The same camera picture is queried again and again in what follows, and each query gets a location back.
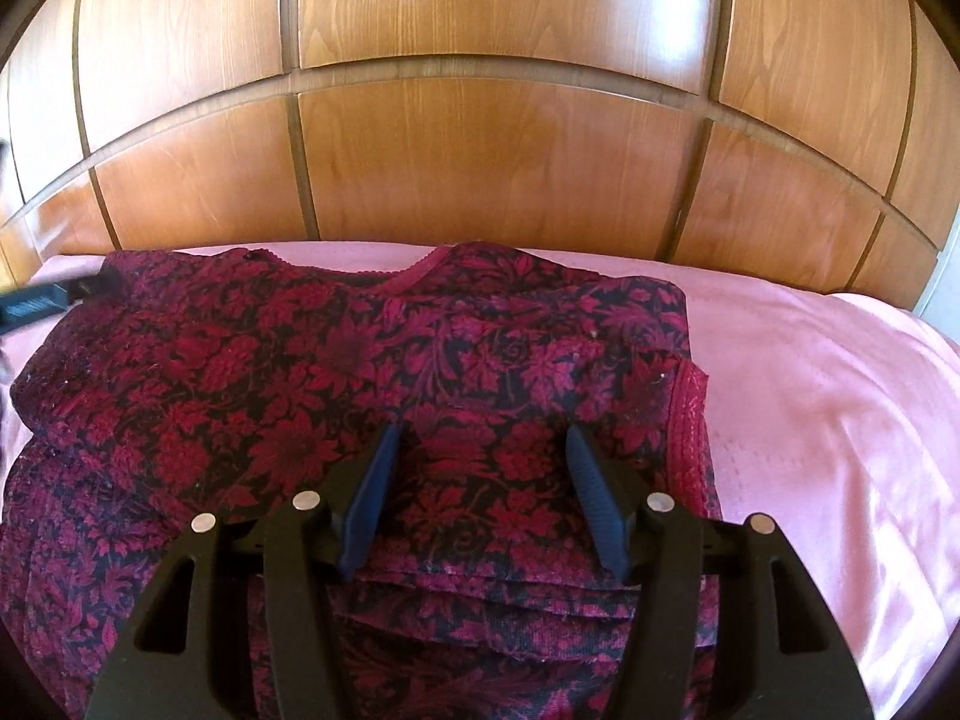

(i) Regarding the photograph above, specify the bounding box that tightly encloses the wooden panelled headboard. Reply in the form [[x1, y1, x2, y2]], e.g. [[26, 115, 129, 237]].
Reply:
[[2, 0, 958, 307]]

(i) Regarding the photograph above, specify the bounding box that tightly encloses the dark red floral knit garment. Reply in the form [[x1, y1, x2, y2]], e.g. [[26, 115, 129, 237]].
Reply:
[[2, 244, 719, 718]]

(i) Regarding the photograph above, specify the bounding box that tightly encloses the pink bed cover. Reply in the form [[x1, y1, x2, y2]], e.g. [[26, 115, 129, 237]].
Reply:
[[0, 241, 960, 720]]

